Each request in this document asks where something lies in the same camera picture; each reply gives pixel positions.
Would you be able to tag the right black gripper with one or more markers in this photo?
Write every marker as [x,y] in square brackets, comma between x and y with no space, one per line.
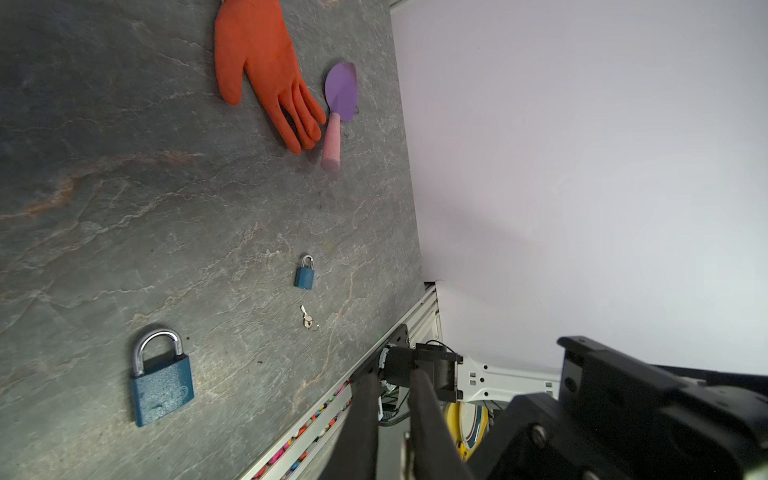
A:
[616,417]

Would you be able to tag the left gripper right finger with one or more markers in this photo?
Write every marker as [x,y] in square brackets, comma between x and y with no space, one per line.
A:
[434,454]

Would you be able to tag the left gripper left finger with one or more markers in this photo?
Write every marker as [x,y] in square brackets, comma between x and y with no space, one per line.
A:
[355,453]

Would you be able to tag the small blue padlock key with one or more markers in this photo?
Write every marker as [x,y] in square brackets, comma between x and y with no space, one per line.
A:
[308,320]

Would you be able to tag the large blue padlock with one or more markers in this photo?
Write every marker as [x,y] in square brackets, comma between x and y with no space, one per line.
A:
[164,387]

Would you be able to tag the colourful bead strip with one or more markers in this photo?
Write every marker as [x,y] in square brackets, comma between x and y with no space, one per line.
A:
[292,454]

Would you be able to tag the small blue padlock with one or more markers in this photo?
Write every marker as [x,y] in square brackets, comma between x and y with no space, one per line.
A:
[304,277]

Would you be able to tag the purple pink toy trowel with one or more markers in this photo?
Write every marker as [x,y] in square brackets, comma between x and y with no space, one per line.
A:
[341,94]

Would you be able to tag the red rubber glove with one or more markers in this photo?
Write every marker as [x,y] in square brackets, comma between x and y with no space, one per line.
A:
[251,40]

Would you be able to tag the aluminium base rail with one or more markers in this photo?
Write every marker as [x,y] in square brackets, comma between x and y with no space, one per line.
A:
[420,323]

